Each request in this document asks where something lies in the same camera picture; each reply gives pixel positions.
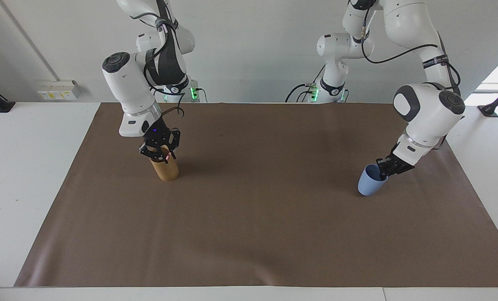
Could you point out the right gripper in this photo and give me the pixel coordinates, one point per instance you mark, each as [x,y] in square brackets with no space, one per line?
[155,131]

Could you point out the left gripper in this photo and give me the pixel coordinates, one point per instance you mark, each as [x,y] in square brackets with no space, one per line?
[401,161]

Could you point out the blue cup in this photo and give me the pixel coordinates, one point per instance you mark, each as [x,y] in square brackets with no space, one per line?
[369,184]

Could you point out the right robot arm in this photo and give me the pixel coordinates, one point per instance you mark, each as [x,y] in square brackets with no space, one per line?
[128,88]

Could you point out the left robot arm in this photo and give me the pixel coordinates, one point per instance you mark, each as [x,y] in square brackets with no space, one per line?
[428,113]

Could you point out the bamboo cup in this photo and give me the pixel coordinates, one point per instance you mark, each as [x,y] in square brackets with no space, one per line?
[165,169]

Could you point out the white wall socket box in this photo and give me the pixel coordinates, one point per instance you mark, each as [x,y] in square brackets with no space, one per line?
[59,90]

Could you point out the white wall conduit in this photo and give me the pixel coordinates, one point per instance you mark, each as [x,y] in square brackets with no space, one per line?
[27,39]

